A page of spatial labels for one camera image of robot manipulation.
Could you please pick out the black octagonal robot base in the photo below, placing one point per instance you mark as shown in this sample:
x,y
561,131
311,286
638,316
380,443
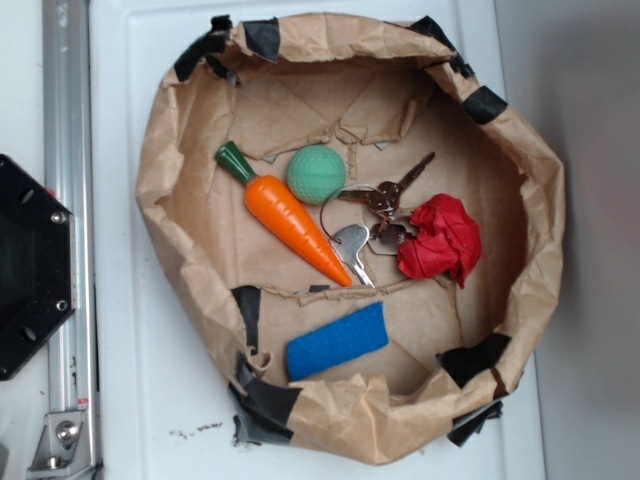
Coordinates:
x,y
36,267

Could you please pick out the blue rectangular sponge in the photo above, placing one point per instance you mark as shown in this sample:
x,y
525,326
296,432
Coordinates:
x,y
343,340

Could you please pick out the large silver key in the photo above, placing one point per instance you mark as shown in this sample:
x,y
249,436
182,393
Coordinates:
x,y
348,243

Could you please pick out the orange plastic toy carrot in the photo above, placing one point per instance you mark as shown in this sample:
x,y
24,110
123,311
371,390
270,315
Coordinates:
x,y
270,201

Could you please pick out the green dimpled foam ball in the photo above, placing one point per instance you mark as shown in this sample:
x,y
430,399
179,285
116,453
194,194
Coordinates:
x,y
314,173

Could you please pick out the bunch of dark keys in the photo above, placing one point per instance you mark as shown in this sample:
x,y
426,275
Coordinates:
x,y
384,201

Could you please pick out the crumpled red paper ball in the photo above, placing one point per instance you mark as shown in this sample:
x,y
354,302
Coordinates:
x,y
448,240

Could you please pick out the brown paper bag bin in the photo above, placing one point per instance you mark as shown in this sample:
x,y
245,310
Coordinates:
x,y
384,96

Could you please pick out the aluminium extrusion rail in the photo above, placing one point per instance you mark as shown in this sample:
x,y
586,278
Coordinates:
x,y
72,350

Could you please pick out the metal corner bracket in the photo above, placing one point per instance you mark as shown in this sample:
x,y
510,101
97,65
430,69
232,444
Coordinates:
x,y
60,442

